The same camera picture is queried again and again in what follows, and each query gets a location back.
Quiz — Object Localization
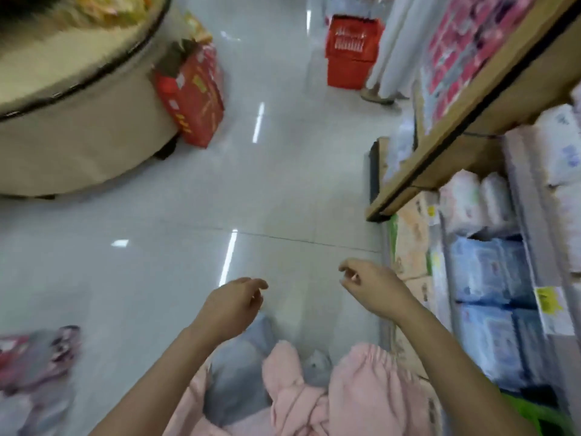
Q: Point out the person's left hand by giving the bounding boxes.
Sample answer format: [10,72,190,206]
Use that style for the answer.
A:
[191,277,269,345]

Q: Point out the person's right hand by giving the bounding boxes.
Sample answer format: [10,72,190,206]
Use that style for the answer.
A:
[338,258,416,321]

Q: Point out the person's left forearm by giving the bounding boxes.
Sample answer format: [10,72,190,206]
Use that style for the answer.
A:
[88,323,224,436]

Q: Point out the person's right forearm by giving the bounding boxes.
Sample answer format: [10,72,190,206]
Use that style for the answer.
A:
[399,299,541,436]

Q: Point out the stack of beige tissue packs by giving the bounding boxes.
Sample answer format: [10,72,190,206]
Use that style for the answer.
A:
[392,191,442,281]

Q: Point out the grey cloth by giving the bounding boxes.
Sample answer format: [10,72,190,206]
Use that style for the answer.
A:
[203,312,333,428]

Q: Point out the white tissue pack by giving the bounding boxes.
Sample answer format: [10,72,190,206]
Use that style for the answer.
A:
[438,170,489,237]
[480,172,519,237]

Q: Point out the pale blue packs under shelf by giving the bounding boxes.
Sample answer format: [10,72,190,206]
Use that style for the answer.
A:
[382,117,416,183]

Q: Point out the person's pink clothing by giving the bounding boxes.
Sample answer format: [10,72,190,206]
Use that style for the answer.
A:
[162,339,438,436]

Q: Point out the blue diaper pack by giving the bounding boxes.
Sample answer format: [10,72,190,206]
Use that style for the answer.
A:
[458,304,538,392]
[448,237,537,306]

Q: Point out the red cardboard carton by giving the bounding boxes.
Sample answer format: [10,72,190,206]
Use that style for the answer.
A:
[152,41,226,149]

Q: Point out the yellow price label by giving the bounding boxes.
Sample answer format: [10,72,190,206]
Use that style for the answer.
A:
[534,286,575,337]

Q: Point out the red shopping basket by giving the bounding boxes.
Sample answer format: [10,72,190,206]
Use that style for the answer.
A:
[324,14,386,91]

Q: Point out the wooden shelf board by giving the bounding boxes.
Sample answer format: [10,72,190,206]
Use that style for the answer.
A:
[365,0,581,223]

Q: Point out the round beige display stand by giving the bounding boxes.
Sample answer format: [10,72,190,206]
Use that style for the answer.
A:
[0,0,183,198]

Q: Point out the stack of white paper packs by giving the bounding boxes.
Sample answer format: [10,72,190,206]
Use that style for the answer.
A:
[503,81,581,289]

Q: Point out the pile of red grey packets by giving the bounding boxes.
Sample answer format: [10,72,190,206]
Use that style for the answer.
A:
[0,325,83,436]

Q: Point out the green plastic item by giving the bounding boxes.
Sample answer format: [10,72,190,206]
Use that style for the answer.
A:
[498,392,575,436]

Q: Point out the row of pink packets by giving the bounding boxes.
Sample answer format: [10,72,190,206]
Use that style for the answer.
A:
[421,0,542,128]

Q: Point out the yellow packet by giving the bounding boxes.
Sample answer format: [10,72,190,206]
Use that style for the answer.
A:
[183,13,213,47]

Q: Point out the pile of yellow snack packets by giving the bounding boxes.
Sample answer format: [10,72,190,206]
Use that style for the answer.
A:
[68,0,155,28]

